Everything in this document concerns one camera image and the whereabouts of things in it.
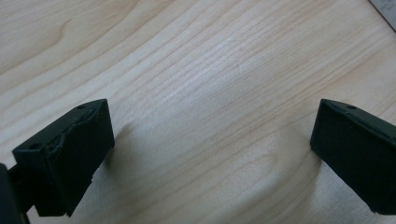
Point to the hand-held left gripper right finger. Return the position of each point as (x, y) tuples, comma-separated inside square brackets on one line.
[(355, 158)]

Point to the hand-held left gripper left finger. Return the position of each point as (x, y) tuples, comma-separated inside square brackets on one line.
[(74, 161)]

